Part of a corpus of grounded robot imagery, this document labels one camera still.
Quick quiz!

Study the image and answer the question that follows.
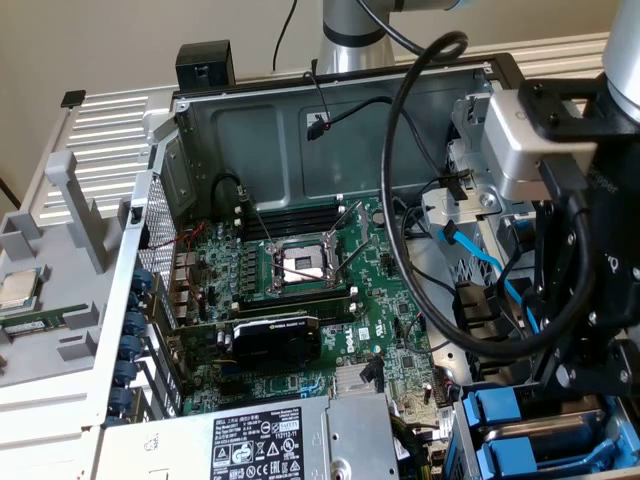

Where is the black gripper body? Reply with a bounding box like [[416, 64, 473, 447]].
[[574, 124, 640, 347]]

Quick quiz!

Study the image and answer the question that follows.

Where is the hard disk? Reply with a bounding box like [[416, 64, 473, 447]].
[[459, 384, 621, 446]]

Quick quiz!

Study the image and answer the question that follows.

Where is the empty blue disk carrier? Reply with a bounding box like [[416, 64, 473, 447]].
[[474, 429, 626, 476]]

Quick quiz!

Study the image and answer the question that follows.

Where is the metal disk bay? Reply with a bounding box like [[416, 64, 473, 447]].
[[449, 363, 640, 480]]

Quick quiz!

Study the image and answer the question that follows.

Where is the green motherboard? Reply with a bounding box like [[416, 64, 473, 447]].
[[169, 193, 454, 419]]

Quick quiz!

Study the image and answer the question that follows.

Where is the metal CPU socket cover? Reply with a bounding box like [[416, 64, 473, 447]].
[[323, 199, 374, 281]]

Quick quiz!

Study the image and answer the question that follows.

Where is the black RAM slot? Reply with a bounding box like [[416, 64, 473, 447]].
[[233, 284, 360, 307], [233, 208, 347, 240], [233, 298, 360, 325], [233, 196, 347, 226]]

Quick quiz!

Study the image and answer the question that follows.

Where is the silver chipset heat sink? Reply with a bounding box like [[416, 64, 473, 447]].
[[333, 363, 387, 400]]

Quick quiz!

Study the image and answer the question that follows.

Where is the thin metal locking lever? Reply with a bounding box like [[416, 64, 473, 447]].
[[272, 262, 329, 281], [238, 184, 276, 251]]

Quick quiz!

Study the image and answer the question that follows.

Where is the silver power supply unit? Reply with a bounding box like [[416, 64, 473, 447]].
[[97, 391, 401, 480]]

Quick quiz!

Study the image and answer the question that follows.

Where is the CPU socket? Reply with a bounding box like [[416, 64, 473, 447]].
[[263, 233, 351, 297]]

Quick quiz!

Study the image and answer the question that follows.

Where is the black graphics card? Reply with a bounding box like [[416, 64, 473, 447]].
[[168, 312, 324, 372]]

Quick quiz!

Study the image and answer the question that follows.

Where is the open PC case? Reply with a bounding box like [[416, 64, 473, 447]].
[[82, 51, 640, 480]]

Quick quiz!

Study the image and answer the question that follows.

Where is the black box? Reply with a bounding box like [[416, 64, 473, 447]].
[[175, 40, 237, 92]]

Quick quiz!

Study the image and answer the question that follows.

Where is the grey parts rack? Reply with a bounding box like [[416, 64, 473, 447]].
[[0, 149, 129, 389]]

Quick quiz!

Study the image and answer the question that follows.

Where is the green RAM stick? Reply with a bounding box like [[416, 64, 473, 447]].
[[0, 304, 84, 335]]

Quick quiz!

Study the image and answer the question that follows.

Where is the silver CPU chip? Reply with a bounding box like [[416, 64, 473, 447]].
[[0, 266, 45, 312]]

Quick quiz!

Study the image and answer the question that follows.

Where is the blue SATA wire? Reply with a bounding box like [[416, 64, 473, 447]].
[[437, 218, 541, 346]]

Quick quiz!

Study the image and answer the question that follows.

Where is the black plastic cable guide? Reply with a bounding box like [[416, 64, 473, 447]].
[[452, 279, 539, 386]]

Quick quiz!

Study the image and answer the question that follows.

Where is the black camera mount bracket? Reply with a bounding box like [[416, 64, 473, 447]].
[[517, 74, 626, 147]]

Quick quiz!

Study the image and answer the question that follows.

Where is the thick black camera cable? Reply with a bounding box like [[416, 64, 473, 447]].
[[353, 0, 591, 359]]

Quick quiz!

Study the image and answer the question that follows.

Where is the braided yellow black wire bundle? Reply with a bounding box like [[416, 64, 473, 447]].
[[388, 412, 444, 480]]

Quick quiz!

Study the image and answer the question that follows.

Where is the long black SATA wire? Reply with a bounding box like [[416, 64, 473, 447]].
[[304, 97, 474, 202]]

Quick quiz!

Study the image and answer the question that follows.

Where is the black looped wire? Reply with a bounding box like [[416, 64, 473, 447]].
[[210, 172, 249, 211]]

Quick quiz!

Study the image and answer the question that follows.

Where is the thin black hanging cable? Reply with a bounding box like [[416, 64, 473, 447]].
[[271, 0, 300, 71]]

